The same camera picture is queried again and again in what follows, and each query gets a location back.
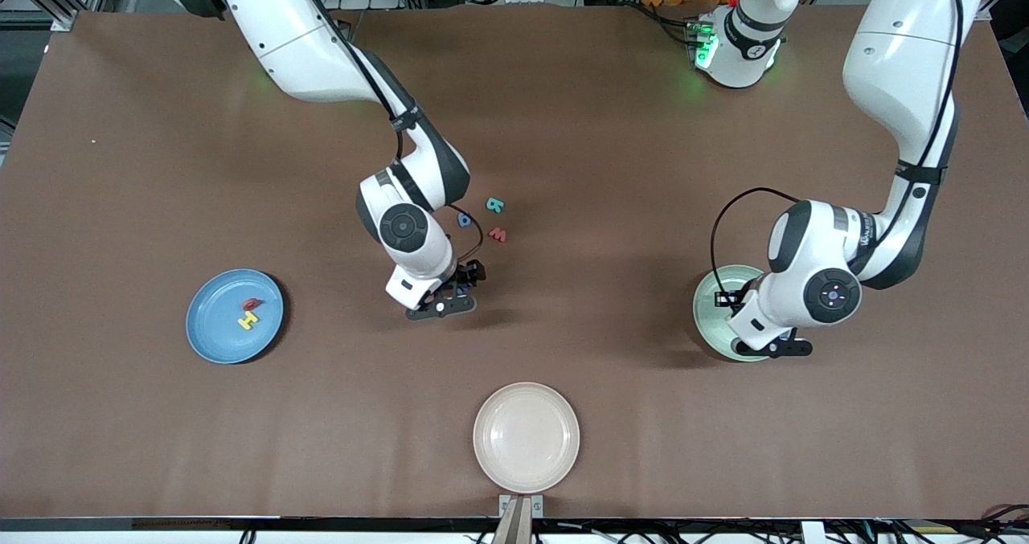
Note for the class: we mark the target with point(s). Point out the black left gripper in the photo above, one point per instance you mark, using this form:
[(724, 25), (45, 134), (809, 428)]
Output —
[(737, 298)]

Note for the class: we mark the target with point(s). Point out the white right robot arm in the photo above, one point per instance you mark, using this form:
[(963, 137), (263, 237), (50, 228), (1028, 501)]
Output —
[(305, 54)]

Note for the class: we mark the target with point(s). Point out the teal uppercase letter R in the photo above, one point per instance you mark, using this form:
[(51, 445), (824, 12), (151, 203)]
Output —
[(495, 205)]

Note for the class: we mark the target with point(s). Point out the red lowercase letter w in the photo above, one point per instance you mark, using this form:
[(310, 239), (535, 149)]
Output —
[(498, 235)]

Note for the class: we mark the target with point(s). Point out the yellow uppercase letter H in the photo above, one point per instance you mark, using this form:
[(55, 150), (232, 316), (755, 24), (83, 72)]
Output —
[(248, 319)]

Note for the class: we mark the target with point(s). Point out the blue plate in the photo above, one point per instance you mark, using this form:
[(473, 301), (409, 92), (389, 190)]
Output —
[(217, 335)]

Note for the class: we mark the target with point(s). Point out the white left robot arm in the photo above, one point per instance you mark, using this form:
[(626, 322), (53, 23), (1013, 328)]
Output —
[(900, 62)]

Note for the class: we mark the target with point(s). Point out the beige plate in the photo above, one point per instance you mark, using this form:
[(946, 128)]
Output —
[(526, 438)]

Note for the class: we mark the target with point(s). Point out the red uppercase letter Q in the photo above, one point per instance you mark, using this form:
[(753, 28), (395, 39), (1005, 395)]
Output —
[(253, 304)]

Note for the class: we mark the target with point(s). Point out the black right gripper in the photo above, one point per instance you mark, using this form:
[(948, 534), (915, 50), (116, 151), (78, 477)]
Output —
[(464, 277)]

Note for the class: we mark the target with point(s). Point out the green plate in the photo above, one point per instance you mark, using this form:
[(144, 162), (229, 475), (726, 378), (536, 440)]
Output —
[(707, 311)]

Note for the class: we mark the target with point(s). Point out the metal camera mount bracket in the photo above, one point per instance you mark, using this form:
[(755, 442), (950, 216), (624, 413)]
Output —
[(514, 528)]

